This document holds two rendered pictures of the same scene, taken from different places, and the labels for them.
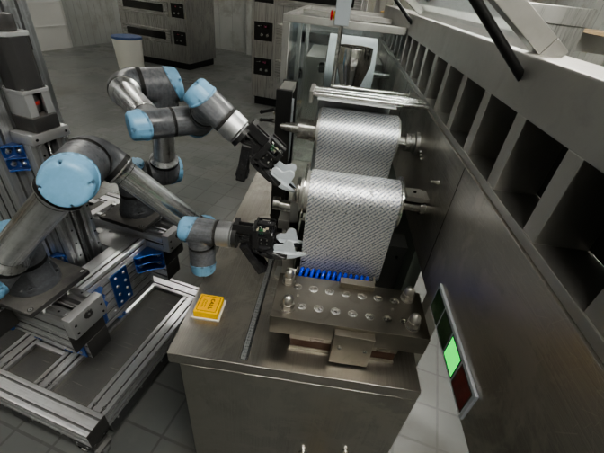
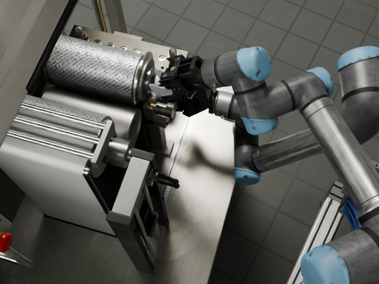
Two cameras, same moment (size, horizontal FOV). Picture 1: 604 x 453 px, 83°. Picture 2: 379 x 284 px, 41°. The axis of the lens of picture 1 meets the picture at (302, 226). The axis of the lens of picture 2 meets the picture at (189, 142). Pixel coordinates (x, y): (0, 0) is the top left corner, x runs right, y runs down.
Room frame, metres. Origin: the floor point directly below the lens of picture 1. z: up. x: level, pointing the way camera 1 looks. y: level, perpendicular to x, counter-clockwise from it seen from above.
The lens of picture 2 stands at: (1.48, 0.31, 2.40)
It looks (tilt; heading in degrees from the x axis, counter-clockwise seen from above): 66 degrees down; 196
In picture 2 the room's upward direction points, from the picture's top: 3 degrees counter-clockwise
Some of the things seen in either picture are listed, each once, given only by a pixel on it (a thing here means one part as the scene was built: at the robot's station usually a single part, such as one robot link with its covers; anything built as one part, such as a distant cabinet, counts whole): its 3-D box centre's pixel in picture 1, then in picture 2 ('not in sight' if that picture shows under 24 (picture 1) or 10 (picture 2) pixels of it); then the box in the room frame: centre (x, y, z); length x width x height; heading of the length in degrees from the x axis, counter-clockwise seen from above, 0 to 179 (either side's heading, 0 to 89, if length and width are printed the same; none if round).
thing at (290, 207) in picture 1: (286, 238); (160, 127); (0.86, 0.04, 1.05); 0.06 x 0.05 x 0.31; 88
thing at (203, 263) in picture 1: (202, 253); (245, 131); (0.80, 0.29, 1.01); 0.11 x 0.08 x 0.11; 13
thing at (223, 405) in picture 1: (315, 234); not in sight; (1.76, -0.09, 0.43); 2.52 x 0.64 x 0.86; 178
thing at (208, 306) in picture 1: (208, 306); not in sight; (0.68, 0.25, 0.91); 0.07 x 0.07 x 0.02; 88
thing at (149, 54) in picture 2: (305, 190); (144, 79); (0.83, 0.00, 1.25); 0.15 x 0.01 x 0.15; 178
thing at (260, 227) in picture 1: (254, 235); (195, 96); (0.77, 0.13, 1.12); 0.12 x 0.08 x 0.09; 88
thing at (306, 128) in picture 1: (307, 129); (115, 151); (1.08, 0.02, 1.33); 0.06 x 0.06 x 0.06; 88
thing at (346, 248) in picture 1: (343, 250); not in sight; (0.76, -0.12, 1.11); 0.23 x 0.01 x 0.18; 88
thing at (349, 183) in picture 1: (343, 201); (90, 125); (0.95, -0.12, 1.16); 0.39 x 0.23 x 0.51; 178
